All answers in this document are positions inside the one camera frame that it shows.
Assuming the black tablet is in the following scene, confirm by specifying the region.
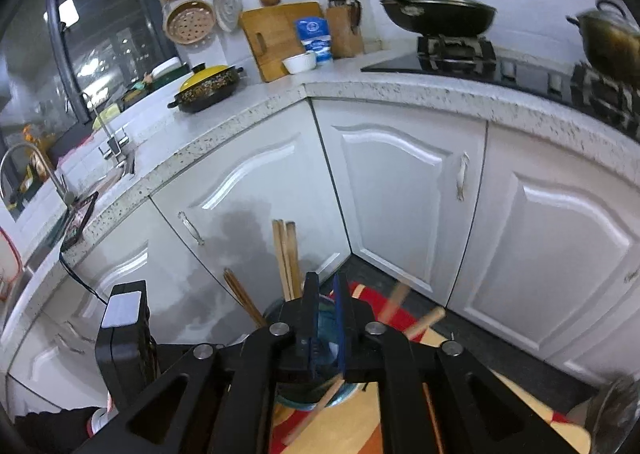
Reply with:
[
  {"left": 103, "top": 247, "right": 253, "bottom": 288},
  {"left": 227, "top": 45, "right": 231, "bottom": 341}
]
[{"left": 59, "top": 191, "right": 100, "bottom": 251}]

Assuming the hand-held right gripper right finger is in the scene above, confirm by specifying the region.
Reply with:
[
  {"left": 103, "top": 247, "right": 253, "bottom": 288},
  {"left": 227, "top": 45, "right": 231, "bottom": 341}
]
[{"left": 332, "top": 273, "right": 582, "bottom": 454}]

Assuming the black cable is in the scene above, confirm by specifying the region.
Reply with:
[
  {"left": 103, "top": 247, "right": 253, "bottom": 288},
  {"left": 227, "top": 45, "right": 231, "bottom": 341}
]
[{"left": 58, "top": 246, "right": 112, "bottom": 306}]

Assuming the yellow lidded black pot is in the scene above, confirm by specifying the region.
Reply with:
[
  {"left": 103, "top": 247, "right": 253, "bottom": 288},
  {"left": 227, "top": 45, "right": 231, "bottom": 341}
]
[{"left": 167, "top": 62, "right": 245, "bottom": 114}]

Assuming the chrome kitchen faucet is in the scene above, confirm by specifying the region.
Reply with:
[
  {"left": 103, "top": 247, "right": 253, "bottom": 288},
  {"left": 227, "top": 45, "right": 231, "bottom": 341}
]
[{"left": 81, "top": 92, "right": 130, "bottom": 168}]

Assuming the brown wooden chopstick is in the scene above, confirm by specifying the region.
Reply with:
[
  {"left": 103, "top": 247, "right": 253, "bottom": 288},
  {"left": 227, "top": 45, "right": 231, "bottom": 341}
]
[{"left": 227, "top": 268, "right": 269, "bottom": 327}]

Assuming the bamboo steamer basket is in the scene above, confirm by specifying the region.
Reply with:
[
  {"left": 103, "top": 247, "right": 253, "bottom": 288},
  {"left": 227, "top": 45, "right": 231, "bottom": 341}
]
[{"left": 163, "top": 0, "right": 217, "bottom": 46}]

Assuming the speckled white countertop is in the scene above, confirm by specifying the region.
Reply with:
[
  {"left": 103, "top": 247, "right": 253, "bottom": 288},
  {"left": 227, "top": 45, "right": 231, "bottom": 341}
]
[{"left": 0, "top": 54, "right": 640, "bottom": 335}]

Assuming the yellow sponge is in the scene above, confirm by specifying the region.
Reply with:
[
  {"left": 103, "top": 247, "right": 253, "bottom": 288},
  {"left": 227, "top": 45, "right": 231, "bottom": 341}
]
[{"left": 92, "top": 103, "right": 124, "bottom": 131}]

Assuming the chrome gooseneck faucet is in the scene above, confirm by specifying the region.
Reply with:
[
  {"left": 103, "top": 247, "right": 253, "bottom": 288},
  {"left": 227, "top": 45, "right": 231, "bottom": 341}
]
[{"left": 0, "top": 142, "right": 77, "bottom": 208}]

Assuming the round light wooden chopstick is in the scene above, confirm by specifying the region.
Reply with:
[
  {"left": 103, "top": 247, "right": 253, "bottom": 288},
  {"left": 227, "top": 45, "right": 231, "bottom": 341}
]
[{"left": 282, "top": 306, "right": 447, "bottom": 446}]

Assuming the steel lidded pot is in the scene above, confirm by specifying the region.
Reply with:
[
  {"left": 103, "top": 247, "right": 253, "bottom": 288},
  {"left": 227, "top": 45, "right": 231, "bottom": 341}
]
[{"left": 565, "top": 0, "right": 640, "bottom": 88}]

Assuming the dark glass window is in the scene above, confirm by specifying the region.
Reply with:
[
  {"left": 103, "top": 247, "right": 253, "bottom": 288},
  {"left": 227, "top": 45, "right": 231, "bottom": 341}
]
[{"left": 0, "top": 0, "right": 182, "bottom": 175}]

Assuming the dark brown chopstick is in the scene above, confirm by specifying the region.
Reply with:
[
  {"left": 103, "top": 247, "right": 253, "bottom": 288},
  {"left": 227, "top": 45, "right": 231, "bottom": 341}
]
[{"left": 222, "top": 270, "right": 263, "bottom": 330}]

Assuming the floral ceramic utensil cup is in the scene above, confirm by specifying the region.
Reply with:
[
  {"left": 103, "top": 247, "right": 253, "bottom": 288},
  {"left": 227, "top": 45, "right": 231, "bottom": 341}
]
[{"left": 264, "top": 293, "right": 372, "bottom": 409}]

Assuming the blue white bag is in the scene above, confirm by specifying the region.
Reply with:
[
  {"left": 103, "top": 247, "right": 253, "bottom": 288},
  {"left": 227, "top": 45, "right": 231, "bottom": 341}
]
[{"left": 293, "top": 16, "right": 335, "bottom": 66}]

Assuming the black wok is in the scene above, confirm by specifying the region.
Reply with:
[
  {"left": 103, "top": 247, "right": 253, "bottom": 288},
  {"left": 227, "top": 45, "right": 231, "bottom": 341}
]
[{"left": 347, "top": 0, "right": 499, "bottom": 38}]

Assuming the clear glass vessel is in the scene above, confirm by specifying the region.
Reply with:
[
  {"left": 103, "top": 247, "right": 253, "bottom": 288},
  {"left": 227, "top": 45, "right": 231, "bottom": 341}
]
[{"left": 569, "top": 373, "right": 640, "bottom": 454}]

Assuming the black gas hob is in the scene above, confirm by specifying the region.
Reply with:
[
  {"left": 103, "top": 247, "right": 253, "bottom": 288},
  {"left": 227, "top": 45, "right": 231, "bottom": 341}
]
[{"left": 360, "top": 34, "right": 640, "bottom": 143}]

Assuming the wooden knife block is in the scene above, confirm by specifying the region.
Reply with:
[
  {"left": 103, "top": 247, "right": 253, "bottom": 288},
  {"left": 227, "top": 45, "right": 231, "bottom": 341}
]
[{"left": 325, "top": 0, "right": 365, "bottom": 59}]

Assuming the wooden cutting board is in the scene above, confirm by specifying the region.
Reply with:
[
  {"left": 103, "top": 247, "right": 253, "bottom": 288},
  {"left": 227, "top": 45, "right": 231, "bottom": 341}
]
[{"left": 238, "top": 1, "right": 324, "bottom": 84}]

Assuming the person's left forearm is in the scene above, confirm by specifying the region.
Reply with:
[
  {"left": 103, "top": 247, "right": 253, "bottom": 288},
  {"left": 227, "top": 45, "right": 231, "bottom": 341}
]
[{"left": 12, "top": 406, "right": 109, "bottom": 454}]

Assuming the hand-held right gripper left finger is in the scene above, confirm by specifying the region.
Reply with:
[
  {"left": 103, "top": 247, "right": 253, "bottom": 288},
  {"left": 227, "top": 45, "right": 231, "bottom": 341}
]
[{"left": 87, "top": 272, "right": 321, "bottom": 454}]

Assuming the patterned grey plate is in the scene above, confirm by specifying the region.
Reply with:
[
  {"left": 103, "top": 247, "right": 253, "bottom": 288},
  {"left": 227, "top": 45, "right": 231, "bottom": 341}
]
[{"left": 213, "top": 0, "right": 245, "bottom": 33}]

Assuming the white bowl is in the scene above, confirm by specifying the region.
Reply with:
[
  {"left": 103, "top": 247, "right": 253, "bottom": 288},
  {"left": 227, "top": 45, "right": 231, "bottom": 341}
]
[{"left": 281, "top": 52, "right": 319, "bottom": 75}]

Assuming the orange yellow red blanket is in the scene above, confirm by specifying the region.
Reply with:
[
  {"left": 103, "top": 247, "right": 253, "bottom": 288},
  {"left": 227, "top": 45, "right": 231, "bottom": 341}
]
[{"left": 267, "top": 281, "right": 597, "bottom": 454}]

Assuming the long light wooden chopstick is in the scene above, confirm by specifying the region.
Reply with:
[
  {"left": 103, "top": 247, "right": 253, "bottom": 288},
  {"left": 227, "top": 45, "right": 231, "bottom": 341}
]
[{"left": 271, "top": 219, "right": 293, "bottom": 302}]

